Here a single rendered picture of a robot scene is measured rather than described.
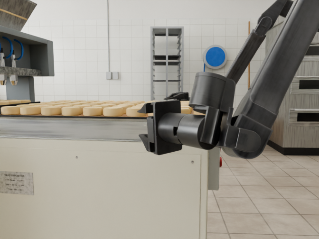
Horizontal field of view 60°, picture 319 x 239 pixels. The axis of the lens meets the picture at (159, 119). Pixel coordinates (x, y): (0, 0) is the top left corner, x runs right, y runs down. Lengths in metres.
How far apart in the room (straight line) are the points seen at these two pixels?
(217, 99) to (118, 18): 4.66
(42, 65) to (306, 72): 3.54
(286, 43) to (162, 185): 0.43
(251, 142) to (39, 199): 0.61
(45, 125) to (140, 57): 4.18
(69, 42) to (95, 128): 4.53
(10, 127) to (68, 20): 4.51
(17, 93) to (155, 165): 0.89
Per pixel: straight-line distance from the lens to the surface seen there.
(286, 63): 0.52
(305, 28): 0.56
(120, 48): 4.98
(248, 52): 1.13
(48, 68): 1.34
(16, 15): 1.28
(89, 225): 0.83
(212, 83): 0.47
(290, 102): 4.17
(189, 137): 0.46
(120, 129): 0.72
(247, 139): 0.45
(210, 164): 0.75
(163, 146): 0.53
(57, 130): 0.79
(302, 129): 4.27
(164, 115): 0.52
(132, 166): 0.73
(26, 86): 1.40
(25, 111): 0.80
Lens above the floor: 0.98
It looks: 7 degrees down
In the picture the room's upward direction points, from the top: straight up
